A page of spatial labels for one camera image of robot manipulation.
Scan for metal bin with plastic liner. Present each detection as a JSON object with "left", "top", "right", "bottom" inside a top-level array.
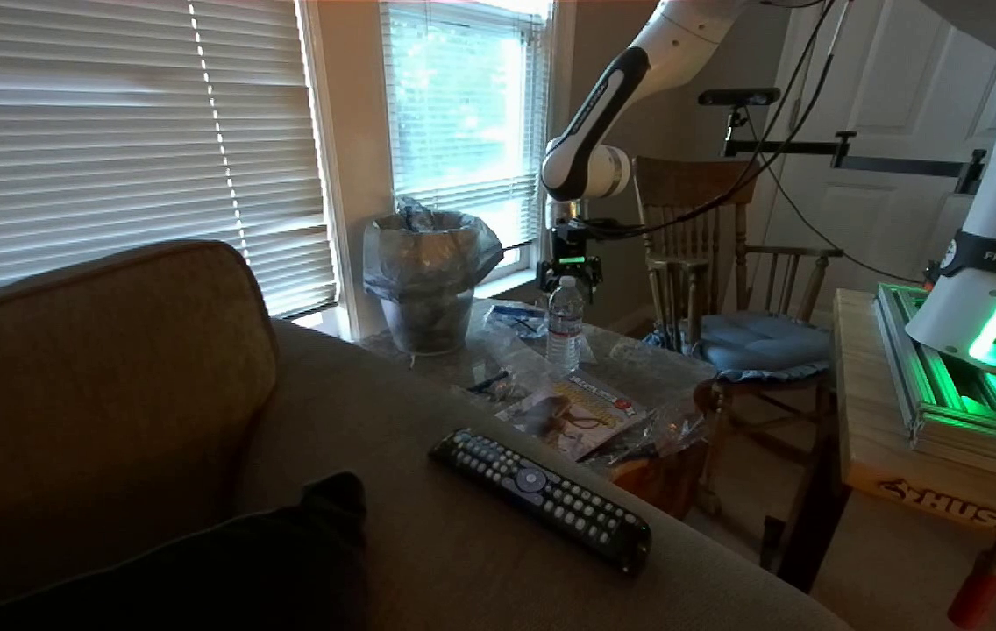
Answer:
[{"left": 361, "top": 205, "right": 503, "bottom": 353}]

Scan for right window blinds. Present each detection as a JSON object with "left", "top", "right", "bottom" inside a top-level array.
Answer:
[{"left": 382, "top": 0, "right": 550, "bottom": 249}]

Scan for left window blinds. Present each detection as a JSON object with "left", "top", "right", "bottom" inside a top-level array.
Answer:
[{"left": 0, "top": 0, "right": 336, "bottom": 317}]

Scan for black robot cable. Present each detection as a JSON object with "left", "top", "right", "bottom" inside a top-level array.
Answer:
[{"left": 588, "top": 0, "right": 858, "bottom": 240}]

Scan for husky workbench table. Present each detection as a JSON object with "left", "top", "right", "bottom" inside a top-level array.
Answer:
[{"left": 779, "top": 292, "right": 996, "bottom": 594}]

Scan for clear plastic water bottle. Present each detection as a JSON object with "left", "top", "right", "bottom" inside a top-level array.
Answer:
[{"left": 546, "top": 278, "right": 585, "bottom": 374}]

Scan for black remote control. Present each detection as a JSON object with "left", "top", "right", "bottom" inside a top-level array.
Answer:
[{"left": 433, "top": 429, "right": 651, "bottom": 576}]

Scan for blue white booklet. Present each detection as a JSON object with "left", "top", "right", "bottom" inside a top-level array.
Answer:
[{"left": 484, "top": 303, "right": 546, "bottom": 341}]

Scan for dark throw pillow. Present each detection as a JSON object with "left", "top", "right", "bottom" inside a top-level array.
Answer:
[{"left": 0, "top": 472, "right": 368, "bottom": 631}]

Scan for brown fabric couch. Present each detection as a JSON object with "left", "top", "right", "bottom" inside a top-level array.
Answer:
[{"left": 0, "top": 242, "right": 843, "bottom": 631}]

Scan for window blinds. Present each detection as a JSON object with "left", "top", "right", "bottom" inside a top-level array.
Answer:
[
  {"left": 0, "top": 0, "right": 336, "bottom": 317},
  {"left": 382, "top": 0, "right": 550, "bottom": 249}
]

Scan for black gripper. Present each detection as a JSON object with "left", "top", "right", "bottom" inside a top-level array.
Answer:
[{"left": 537, "top": 216, "right": 599, "bottom": 292}]

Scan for crumpled clear plastic wrapper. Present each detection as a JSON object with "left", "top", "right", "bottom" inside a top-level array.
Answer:
[{"left": 602, "top": 338, "right": 711, "bottom": 406}]

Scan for wooden chair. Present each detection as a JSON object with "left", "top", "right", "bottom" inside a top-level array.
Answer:
[{"left": 627, "top": 154, "right": 845, "bottom": 470}]

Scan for camera on tripod arm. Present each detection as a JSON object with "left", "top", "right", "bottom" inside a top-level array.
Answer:
[{"left": 697, "top": 85, "right": 988, "bottom": 198}]

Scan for blue seat cushion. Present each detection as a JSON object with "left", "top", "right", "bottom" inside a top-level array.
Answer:
[{"left": 703, "top": 311, "right": 831, "bottom": 381}]

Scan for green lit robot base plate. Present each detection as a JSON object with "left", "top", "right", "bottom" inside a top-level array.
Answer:
[{"left": 874, "top": 284, "right": 996, "bottom": 438}]

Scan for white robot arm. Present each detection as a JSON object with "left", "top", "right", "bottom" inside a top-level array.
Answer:
[{"left": 541, "top": 0, "right": 996, "bottom": 372}]

